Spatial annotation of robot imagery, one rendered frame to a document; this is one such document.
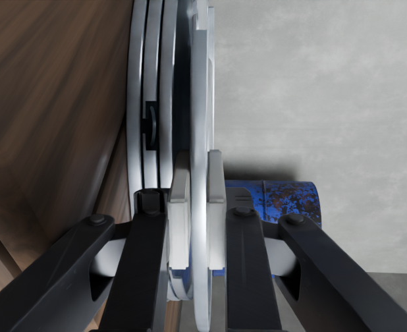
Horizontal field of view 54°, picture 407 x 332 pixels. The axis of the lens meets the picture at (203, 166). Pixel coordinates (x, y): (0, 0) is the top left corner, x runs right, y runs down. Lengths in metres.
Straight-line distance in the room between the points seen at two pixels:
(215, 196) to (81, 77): 0.07
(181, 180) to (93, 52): 0.06
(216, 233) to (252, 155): 2.51
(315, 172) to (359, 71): 0.77
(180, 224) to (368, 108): 2.42
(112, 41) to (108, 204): 0.08
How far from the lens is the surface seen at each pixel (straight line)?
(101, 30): 0.18
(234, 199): 0.17
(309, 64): 2.32
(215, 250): 0.16
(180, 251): 0.16
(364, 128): 2.63
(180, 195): 0.15
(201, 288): 0.21
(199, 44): 0.19
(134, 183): 0.22
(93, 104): 0.17
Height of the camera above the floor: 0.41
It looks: 4 degrees down
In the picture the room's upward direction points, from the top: 91 degrees clockwise
